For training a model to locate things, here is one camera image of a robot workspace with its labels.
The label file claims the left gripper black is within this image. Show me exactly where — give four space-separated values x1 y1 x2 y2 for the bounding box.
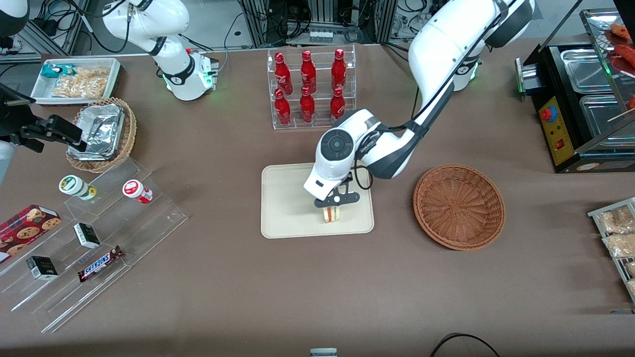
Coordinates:
314 173 361 208

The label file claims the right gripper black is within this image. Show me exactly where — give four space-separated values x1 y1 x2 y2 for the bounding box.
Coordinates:
10 115 89 152

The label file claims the light wicker basket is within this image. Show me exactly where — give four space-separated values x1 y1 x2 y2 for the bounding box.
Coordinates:
65 97 137 174

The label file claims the white rectangular snack tray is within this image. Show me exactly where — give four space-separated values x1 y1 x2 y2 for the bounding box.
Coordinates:
30 58 122 106

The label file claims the beige plastic tray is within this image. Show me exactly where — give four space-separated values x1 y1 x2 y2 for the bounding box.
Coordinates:
261 163 375 239

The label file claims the round brown wicker basket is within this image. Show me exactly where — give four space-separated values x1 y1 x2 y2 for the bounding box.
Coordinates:
413 164 506 251

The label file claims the aluminium foil container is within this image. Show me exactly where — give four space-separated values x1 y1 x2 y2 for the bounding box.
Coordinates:
68 103 125 161

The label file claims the green lid cup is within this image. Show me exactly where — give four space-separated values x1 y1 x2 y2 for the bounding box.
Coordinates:
59 175 98 201

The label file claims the clear bag of chips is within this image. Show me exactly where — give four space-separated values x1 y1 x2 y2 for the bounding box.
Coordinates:
52 66 110 99

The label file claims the teal snack packet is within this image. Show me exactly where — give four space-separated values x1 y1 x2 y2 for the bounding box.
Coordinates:
40 63 76 79

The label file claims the clear acrylic bottle rack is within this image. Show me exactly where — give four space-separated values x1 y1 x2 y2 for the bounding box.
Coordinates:
266 44 357 131

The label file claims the red lid cup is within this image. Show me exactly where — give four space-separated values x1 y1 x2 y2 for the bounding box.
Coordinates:
122 179 154 205

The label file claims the red cola bottle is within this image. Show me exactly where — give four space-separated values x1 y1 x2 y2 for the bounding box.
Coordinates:
274 52 292 95
300 50 317 93
331 48 347 90
329 87 346 121
274 89 292 126
299 86 317 124

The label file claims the small black box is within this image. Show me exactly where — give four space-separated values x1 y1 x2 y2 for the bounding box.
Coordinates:
73 222 102 249
26 255 59 281

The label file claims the red cookie box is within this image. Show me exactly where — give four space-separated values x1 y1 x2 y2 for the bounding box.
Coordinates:
0 204 62 264

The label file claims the clear acrylic stepped display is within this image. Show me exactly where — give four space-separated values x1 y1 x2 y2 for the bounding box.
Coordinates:
0 157 189 334

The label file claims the snickers chocolate bar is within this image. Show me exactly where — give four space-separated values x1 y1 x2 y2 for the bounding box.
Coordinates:
77 245 125 283

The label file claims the black food warmer machine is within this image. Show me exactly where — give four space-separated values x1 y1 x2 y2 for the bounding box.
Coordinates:
515 7 635 174

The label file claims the grey snack bag rack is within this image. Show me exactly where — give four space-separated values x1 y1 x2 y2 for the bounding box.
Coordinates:
587 197 635 303

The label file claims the steel warmer pan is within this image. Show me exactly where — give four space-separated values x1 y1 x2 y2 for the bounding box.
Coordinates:
579 94 635 145
560 48 614 94

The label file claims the clear snack bag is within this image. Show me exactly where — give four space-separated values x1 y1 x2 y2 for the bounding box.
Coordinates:
602 233 635 259
597 205 635 234

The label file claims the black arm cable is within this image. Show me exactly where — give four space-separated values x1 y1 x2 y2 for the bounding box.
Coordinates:
352 10 503 191

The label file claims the aluminium frame rack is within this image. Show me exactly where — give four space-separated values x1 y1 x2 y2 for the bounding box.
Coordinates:
240 0 398 48

